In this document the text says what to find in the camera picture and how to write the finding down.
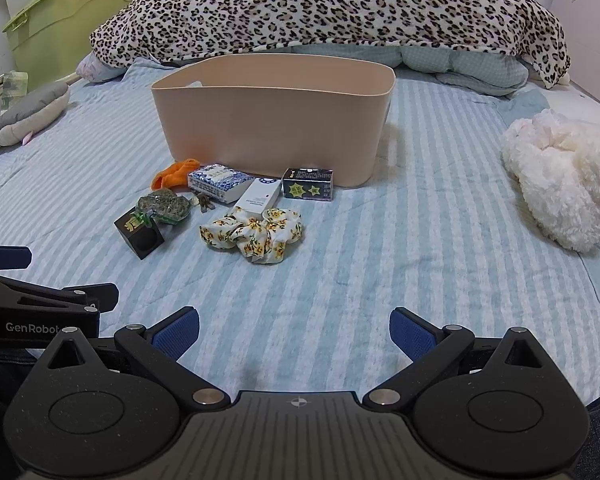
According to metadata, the black cube box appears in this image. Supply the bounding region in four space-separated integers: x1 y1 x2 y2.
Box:
114 208 164 260

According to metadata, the bag of dried herbs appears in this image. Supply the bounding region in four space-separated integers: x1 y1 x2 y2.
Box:
134 188 192 226

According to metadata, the orange cloth pouch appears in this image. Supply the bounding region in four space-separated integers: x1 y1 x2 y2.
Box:
150 158 200 191

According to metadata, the sunflower print scrunchie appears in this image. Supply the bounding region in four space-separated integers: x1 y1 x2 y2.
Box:
199 206 304 264

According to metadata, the blue white porcelain-pattern box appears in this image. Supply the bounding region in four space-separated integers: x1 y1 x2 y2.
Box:
187 164 256 205

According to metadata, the white slim box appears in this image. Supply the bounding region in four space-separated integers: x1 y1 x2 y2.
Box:
235 177 280 218

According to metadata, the dark blue star box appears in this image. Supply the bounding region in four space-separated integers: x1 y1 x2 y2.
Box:
282 168 334 202

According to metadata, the striped blue bed sheet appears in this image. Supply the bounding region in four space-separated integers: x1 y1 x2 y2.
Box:
0 63 600 401

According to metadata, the grey white plush cushion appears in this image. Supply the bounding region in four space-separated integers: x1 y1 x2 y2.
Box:
0 81 70 148

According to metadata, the pink floral pillow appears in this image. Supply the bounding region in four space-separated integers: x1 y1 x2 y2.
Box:
76 52 126 84

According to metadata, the green plastic storage bin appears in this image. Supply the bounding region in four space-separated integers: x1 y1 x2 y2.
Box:
3 0 131 91

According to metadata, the white fluffy plush toy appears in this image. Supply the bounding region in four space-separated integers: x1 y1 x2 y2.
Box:
502 108 600 252

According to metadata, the beige plastic storage basket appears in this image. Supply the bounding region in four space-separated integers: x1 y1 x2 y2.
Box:
151 53 396 188

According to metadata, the green quilted duvet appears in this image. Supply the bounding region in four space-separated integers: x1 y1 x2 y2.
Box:
274 44 529 96

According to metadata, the leopard print blanket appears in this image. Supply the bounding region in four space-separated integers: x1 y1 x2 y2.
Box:
90 0 571 88

